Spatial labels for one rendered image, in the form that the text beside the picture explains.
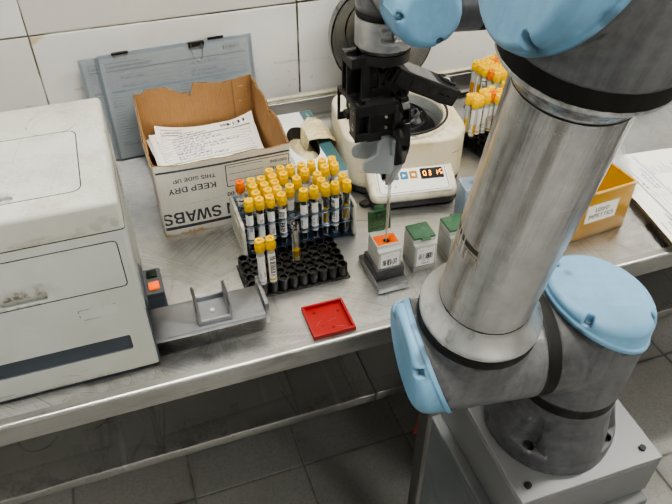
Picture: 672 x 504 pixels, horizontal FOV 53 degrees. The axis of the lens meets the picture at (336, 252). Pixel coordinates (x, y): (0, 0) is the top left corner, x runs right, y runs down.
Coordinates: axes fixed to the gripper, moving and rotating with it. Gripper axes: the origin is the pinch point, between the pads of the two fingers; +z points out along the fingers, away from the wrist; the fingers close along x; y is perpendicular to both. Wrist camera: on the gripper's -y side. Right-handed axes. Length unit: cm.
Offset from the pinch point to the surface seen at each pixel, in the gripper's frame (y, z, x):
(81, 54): 40, -1, -57
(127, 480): 56, 108, -35
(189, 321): 32.9, 16.5, 3.6
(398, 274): -1.5, 18.7, 2.4
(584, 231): -37.1, 18.7, 3.2
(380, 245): 1.4, 12.8, 1.0
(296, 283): 14.8, 19.3, -1.7
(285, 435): 12, 108, -34
